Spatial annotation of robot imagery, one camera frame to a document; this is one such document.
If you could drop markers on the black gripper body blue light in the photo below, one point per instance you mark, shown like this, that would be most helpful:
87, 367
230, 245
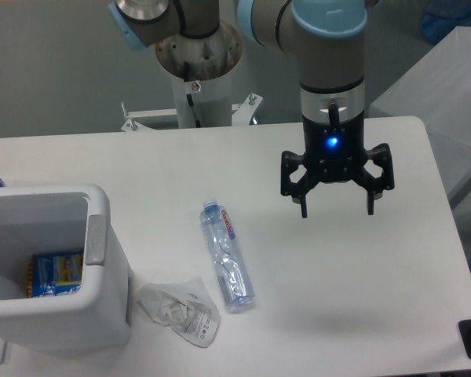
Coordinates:
334, 153

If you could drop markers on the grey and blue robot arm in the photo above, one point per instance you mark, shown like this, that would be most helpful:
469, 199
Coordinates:
325, 37

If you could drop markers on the white plastic trash can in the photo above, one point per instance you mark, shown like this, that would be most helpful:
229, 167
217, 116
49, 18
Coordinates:
54, 218

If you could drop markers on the white cloth covered table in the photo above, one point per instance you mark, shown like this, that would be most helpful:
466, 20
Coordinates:
437, 90

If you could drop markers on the crushed clear plastic bottle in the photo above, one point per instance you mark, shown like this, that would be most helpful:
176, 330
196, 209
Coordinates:
233, 278

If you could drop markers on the blue plastic bag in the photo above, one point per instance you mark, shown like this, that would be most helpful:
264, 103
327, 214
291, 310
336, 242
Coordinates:
441, 17

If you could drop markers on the crumpled white plastic bag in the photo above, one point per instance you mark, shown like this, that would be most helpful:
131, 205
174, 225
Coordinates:
185, 307

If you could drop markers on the blue yellow snack package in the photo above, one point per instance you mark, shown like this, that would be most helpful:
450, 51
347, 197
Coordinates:
53, 274

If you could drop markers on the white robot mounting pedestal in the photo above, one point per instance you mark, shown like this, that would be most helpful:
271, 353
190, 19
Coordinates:
201, 73

